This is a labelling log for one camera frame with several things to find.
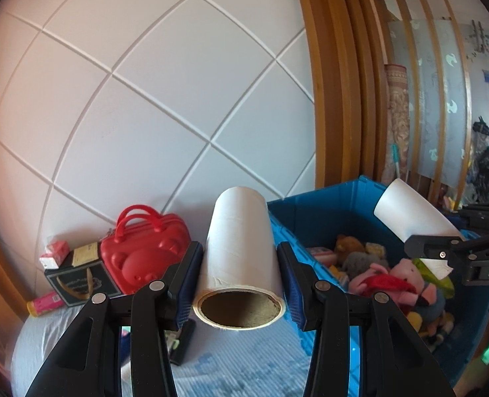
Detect large white lint roll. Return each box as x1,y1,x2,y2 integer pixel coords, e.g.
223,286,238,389
193,186,287,331

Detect brown plush toy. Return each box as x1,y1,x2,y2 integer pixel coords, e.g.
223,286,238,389
334,235,366,258

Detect pink pig plush red dress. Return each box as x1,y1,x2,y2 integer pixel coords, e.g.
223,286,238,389
348,258,435,307

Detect black gift bag tan handles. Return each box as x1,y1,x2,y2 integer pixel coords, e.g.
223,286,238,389
44,256,124,307

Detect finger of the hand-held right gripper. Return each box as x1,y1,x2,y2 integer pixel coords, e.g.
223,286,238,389
451,202,489,232
404,227,489,262

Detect dark hanging clothes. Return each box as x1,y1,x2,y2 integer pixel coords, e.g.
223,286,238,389
471,118,489,201

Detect wooden door frame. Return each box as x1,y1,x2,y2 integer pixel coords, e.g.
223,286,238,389
290,0,371,193

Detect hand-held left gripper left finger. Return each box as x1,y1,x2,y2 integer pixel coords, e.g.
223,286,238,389
25,240,204,397

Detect wooden slat screen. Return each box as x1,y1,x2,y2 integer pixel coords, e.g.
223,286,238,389
368,0,473,209

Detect yellow plush toy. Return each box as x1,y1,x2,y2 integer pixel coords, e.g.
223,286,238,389
406,309,456,342

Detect tan flat box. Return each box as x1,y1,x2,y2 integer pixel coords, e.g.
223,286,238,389
71,243,103,266

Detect pink tissue pack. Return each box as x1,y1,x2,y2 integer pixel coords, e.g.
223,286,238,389
40,241,71,269

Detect grey plush toy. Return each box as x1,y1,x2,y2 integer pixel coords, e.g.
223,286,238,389
339,251,391,283

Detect teal mop handle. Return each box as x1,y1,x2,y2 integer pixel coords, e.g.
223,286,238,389
391,144,409,183

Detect red bear-face case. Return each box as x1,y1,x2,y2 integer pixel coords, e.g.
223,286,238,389
100,204,192,295

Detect pink yellow carton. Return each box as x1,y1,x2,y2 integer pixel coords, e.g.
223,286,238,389
26,291,66,317

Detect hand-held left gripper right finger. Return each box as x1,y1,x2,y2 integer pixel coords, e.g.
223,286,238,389
278,242,456,397

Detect rolled patterned carpet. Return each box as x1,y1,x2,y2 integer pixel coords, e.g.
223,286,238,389
384,64,411,183

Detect white ribbed bed cover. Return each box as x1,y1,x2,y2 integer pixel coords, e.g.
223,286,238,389
11,306,324,397

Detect blue plastic crate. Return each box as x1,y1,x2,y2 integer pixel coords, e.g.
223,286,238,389
267,176,489,397

